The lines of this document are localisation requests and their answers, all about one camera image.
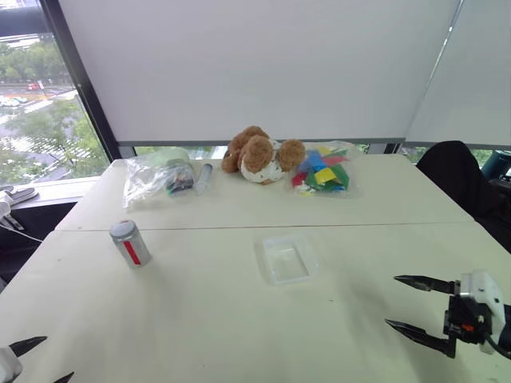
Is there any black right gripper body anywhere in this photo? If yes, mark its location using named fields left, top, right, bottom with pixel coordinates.
left=442, top=293, right=496, bottom=346

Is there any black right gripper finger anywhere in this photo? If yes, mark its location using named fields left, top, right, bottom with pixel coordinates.
left=394, top=274, right=457, bottom=297
left=384, top=318, right=458, bottom=359

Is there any clear plastic tray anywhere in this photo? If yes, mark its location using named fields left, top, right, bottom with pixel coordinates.
left=254, top=233, right=322, bottom=286

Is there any silver can red label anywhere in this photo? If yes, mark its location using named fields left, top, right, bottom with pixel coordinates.
left=110, top=227, right=153, bottom=270

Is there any black office chair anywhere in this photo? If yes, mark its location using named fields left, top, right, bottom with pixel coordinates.
left=415, top=140, right=511, bottom=254

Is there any teal box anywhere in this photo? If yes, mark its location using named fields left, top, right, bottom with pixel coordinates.
left=480, top=149, right=511, bottom=181

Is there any grey slipper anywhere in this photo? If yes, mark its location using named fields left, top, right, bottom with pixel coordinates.
left=0, top=184, right=40, bottom=207

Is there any clear bag of coloured pieces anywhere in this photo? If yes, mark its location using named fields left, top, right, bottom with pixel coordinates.
left=284, top=140, right=365, bottom=199

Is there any clear crumpled plastic bag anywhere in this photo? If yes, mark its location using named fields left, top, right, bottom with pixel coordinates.
left=122, top=153, right=197, bottom=210

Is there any narrow white roller blind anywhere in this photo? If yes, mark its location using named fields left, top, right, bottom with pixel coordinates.
left=404, top=0, right=511, bottom=151

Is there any brown plush toy dog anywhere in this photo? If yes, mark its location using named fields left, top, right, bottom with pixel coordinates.
left=221, top=125, right=307, bottom=186

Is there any clear jar of small items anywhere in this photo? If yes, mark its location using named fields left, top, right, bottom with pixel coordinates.
left=164, top=158, right=196, bottom=198

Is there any clear plastic syringe tube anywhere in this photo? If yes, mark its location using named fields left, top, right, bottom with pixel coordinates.
left=194, top=162, right=215, bottom=196

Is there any wide white roller blind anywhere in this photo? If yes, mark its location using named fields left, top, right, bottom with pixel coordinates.
left=57, top=0, right=463, bottom=147

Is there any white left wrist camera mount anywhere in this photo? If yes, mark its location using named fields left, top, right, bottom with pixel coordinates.
left=0, top=345, right=24, bottom=383

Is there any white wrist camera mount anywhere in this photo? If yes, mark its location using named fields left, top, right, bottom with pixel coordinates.
left=454, top=270, right=505, bottom=355
left=0, top=345, right=24, bottom=383

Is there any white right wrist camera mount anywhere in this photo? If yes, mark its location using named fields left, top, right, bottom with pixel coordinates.
left=454, top=270, right=505, bottom=355

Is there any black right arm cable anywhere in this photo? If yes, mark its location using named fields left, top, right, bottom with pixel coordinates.
left=484, top=333, right=511, bottom=359

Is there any thin white cable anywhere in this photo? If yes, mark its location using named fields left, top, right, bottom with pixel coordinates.
left=0, top=223, right=44, bottom=243

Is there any dark window frame post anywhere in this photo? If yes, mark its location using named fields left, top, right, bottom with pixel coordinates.
left=38, top=0, right=123, bottom=164

